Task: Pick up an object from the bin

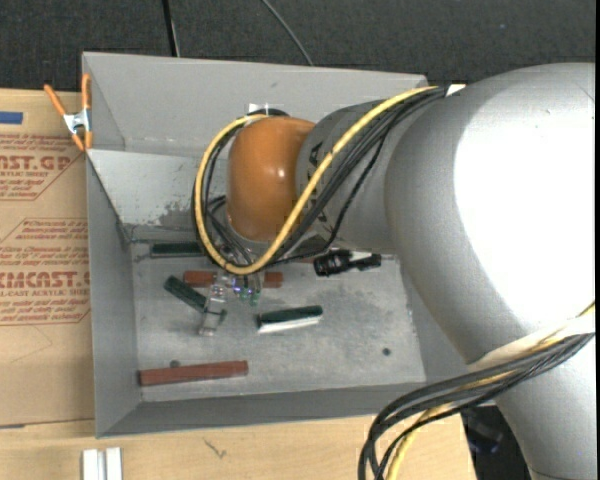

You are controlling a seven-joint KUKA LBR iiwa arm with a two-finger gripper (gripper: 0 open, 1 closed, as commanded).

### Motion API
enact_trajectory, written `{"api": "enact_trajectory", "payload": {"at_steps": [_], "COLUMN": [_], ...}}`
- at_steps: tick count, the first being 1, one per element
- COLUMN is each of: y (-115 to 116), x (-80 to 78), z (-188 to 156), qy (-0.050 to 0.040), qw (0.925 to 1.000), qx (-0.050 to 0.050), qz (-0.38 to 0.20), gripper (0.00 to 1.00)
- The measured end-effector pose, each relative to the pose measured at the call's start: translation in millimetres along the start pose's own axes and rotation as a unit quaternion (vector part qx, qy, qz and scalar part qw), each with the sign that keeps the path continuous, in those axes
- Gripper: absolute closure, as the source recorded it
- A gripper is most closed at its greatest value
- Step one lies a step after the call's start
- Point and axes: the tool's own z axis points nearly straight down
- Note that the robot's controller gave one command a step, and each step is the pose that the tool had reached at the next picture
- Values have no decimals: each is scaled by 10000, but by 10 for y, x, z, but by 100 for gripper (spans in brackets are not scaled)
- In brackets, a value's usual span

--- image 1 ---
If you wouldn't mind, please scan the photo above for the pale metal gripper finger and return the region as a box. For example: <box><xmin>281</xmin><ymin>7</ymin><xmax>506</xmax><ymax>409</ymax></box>
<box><xmin>197</xmin><ymin>303</ymin><xmax>221</xmax><ymax>338</ymax></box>
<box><xmin>210</xmin><ymin>276</ymin><xmax>230</xmax><ymax>323</ymax></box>

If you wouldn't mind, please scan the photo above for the dark green flat block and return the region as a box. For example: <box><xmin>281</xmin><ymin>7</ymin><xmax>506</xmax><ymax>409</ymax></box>
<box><xmin>163</xmin><ymin>275</ymin><xmax>209</xmax><ymax>313</ymax></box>
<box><xmin>149</xmin><ymin>241</ymin><xmax>204</xmax><ymax>259</ymax></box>

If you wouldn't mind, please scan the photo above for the long red-brown flat block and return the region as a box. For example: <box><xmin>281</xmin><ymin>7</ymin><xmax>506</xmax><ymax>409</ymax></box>
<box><xmin>138</xmin><ymin>360</ymin><xmax>250</xmax><ymax>388</ymax></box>

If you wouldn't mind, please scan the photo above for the dark green block white side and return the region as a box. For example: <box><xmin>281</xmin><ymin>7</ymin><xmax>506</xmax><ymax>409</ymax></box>
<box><xmin>256</xmin><ymin>305</ymin><xmax>325</xmax><ymax>335</ymax></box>

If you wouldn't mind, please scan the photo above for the grey metal bin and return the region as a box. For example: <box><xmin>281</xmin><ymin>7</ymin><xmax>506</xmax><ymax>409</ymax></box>
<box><xmin>81</xmin><ymin>51</ymin><xmax>470</xmax><ymax>439</ymax></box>

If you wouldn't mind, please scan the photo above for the brown cardboard board red print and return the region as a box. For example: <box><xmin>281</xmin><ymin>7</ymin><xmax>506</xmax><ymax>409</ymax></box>
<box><xmin>0</xmin><ymin>86</ymin><xmax>97</xmax><ymax>430</ymax></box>

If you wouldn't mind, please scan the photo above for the black cylinder on white bracket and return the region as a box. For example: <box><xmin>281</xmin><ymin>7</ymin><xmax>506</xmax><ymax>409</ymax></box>
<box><xmin>313</xmin><ymin>248</ymin><xmax>383</xmax><ymax>278</ymax></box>

